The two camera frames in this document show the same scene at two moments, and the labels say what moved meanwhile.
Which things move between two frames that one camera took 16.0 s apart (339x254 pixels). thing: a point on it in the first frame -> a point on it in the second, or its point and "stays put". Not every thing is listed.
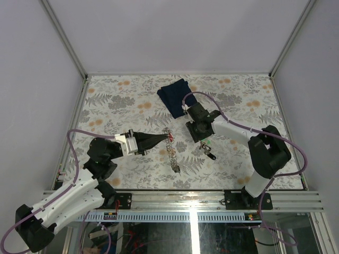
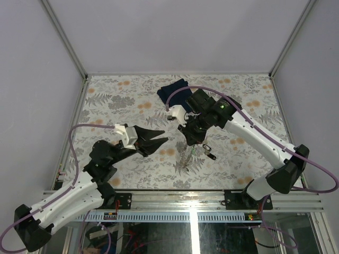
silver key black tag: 206,151 stays put
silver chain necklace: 171,151 -> 186,159
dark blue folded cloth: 172,94 stays put
